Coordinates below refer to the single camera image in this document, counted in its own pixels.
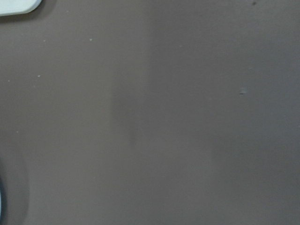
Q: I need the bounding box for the white rectangular tray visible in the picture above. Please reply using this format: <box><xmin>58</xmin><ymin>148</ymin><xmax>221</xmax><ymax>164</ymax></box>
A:
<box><xmin>0</xmin><ymin>0</ymin><xmax>42</xmax><ymax>16</ymax></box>

